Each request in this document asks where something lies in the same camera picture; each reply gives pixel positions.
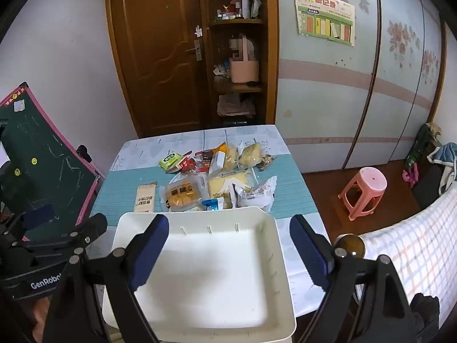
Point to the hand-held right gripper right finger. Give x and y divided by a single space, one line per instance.
310 253

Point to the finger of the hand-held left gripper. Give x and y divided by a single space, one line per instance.
89 228
35 218

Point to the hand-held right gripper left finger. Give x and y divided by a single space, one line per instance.
150 253

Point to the beige long snack packet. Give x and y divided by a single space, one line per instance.
145 196

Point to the white plastic tray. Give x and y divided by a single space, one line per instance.
214 275

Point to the yellow cracker packet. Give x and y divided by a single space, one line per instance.
182 193

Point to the blue small snack packet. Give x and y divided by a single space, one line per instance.
212 204

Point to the clear white snack packet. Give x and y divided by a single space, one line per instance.
257 193

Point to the red white snack packet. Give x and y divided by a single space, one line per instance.
216 162

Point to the brown round bedpost knob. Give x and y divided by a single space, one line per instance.
350 245

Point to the pink framed green chalkboard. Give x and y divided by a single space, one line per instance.
46 171

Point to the pink plastic stool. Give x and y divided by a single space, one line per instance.
367 185

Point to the green snack packet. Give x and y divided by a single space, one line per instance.
170 160

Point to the dark small snack packet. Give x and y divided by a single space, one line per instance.
267 161

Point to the pale yellow cake packet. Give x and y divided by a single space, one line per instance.
225 184

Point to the checked bed blanket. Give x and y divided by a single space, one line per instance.
417 243

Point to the dark red snack packet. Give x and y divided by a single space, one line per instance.
204 155

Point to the yellow bread packet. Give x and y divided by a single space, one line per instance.
250 153
230 155

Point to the pink toy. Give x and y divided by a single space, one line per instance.
410 175

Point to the dark cloth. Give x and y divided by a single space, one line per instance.
425 316

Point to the dark box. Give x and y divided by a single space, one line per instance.
426 185

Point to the black box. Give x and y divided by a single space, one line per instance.
232 121

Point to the green bag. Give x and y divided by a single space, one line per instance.
421 143

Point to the flower print wardrobe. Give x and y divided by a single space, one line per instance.
321 96

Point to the pink folded cloth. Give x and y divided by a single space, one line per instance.
235 105

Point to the brown wooden door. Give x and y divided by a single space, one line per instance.
157 60

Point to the pink plastic basket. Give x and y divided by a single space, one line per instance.
244 69

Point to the wooden corner shelf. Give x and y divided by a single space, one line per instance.
266 60

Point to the group of small bottles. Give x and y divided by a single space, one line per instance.
239 9

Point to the green yellow wall poster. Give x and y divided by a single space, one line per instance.
325 16

